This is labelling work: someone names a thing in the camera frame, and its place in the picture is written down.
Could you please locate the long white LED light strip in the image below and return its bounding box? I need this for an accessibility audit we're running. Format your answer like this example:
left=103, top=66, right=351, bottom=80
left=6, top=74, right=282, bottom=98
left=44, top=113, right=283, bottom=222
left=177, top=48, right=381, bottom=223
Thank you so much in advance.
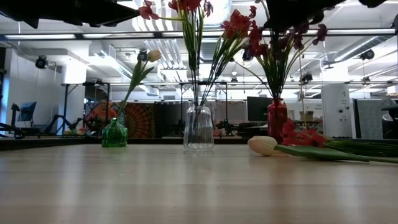
left=243, top=29, right=396, bottom=35

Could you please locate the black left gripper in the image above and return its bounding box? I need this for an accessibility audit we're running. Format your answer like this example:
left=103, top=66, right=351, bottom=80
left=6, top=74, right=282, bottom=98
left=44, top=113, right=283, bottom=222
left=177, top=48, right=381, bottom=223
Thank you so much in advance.
left=0, top=0, right=141, bottom=29

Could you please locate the green ribbed glass vase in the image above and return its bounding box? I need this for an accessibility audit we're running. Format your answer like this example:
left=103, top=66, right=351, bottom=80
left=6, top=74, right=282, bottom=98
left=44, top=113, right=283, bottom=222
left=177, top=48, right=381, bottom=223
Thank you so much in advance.
left=101, top=117, right=129, bottom=148

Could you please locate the person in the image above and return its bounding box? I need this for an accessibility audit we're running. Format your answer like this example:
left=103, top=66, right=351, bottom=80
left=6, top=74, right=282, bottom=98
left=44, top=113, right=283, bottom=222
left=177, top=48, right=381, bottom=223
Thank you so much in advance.
left=90, top=98, right=118, bottom=125

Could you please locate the black monitor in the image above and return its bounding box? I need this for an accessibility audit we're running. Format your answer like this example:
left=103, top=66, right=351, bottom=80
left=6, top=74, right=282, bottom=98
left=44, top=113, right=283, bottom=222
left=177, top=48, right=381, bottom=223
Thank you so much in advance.
left=247, top=96, right=270, bottom=123

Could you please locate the white column with outlets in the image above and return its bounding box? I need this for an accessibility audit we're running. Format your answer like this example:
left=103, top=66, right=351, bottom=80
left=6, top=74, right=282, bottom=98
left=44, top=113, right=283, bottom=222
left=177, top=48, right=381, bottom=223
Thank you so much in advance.
left=320, top=83, right=353, bottom=138

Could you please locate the black frame bar with lights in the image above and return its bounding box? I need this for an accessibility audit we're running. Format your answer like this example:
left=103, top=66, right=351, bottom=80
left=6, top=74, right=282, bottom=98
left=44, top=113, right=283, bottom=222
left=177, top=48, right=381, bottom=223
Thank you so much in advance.
left=0, top=29, right=398, bottom=40

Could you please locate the grey patterned panel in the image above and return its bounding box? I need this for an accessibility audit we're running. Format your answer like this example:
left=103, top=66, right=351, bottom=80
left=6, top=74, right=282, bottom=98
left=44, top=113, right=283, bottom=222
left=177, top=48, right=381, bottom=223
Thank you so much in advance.
left=356, top=98, right=389, bottom=139

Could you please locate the orange mandala tapestry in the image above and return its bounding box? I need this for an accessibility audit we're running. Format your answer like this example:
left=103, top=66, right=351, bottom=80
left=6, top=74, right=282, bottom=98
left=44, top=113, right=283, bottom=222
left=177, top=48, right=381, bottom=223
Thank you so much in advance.
left=119, top=101, right=156, bottom=139

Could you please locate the dark partition panel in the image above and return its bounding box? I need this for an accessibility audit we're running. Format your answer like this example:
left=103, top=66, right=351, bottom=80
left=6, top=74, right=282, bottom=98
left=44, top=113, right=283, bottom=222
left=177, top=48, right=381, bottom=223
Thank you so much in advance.
left=154, top=101, right=187, bottom=138

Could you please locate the white artificial tulip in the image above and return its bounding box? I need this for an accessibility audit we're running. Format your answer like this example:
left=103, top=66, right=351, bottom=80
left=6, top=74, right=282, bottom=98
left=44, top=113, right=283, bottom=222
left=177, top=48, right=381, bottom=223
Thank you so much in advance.
left=247, top=135, right=398, bottom=165
left=116, top=49, right=162, bottom=121

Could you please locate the black table frame rail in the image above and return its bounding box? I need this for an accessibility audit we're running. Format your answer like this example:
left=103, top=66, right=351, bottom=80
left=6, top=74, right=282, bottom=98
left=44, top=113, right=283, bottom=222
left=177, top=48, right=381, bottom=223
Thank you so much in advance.
left=0, top=136, right=249, bottom=152

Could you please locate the red ribbed glass vase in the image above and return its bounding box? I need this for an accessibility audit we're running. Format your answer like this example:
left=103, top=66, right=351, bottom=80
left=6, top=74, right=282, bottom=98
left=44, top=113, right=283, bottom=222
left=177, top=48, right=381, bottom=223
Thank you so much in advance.
left=267, top=98, right=289, bottom=144

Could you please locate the blue-lit monitor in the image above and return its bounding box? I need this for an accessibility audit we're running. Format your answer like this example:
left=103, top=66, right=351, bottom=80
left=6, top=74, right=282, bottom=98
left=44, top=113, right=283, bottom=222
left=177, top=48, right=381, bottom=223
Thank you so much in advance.
left=17, top=101, right=37, bottom=123

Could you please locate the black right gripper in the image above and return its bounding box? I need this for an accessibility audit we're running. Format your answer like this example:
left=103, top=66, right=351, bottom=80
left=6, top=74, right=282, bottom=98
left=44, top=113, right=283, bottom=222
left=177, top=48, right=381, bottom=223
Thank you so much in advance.
left=266, top=0, right=346, bottom=32

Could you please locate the red poppy flower bunch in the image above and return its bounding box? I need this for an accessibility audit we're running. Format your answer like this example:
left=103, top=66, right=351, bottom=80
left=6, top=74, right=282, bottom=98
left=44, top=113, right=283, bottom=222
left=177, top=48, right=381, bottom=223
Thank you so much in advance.
left=138, top=0, right=215, bottom=141

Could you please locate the silver ventilation duct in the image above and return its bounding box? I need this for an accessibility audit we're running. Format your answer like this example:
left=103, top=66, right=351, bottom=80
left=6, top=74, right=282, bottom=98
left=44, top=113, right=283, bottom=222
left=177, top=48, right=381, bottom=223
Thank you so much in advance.
left=188, top=0, right=233, bottom=63

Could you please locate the clear ribbed glass vase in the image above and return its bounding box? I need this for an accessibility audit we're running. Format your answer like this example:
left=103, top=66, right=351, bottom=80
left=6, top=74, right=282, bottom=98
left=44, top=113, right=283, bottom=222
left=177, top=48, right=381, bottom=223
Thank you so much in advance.
left=182, top=99, right=215, bottom=153

